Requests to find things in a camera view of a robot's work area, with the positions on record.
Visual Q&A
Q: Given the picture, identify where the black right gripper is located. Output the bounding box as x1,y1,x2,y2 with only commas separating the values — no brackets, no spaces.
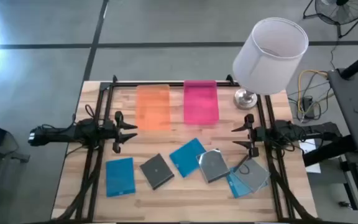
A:
231,113,265,158

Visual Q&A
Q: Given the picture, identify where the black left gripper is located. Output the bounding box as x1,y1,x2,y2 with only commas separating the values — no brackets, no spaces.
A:
103,111,138,154

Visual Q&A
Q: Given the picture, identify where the blue plastic media case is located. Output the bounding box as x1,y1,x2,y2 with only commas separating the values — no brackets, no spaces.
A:
168,137,207,179
225,166,269,199
105,157,136,198

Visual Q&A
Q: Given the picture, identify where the dark grey jewel case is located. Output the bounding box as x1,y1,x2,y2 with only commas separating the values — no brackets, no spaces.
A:
139,152,175,190

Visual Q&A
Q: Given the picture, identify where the orange translucent plastic bin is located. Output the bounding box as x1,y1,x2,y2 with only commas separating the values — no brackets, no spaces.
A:
135,83,172,131

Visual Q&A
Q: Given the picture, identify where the pink translucent plastic bin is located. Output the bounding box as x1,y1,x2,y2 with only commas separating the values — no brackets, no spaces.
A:
183,80,220,126

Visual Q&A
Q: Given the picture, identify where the white paper sheet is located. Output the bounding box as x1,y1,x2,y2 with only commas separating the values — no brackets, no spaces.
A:
298,138,322,174

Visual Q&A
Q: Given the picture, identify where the black power adapter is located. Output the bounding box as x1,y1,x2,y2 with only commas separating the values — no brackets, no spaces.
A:
301,96,315,119

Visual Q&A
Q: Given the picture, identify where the white shade table lamp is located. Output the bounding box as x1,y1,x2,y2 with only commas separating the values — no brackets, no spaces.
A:
232,17,310,110

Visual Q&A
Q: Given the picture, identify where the black desk support bar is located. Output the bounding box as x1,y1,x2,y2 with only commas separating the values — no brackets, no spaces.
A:
303,135,357,167

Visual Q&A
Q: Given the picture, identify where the grey desk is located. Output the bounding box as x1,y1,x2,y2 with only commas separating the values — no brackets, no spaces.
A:
327,67,358,155

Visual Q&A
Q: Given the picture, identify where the black floor fan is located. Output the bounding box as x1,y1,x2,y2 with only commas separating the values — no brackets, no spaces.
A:
302,0,358,39

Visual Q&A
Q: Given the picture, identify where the black metal table frame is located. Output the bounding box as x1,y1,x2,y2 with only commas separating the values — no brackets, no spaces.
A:
53,74,315,223

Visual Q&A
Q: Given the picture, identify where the yellow cable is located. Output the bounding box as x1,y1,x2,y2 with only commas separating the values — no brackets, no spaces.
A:
297,70,329,116

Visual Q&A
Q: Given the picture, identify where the black wire cart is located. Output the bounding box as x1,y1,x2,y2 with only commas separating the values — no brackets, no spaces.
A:
0,130,30,224

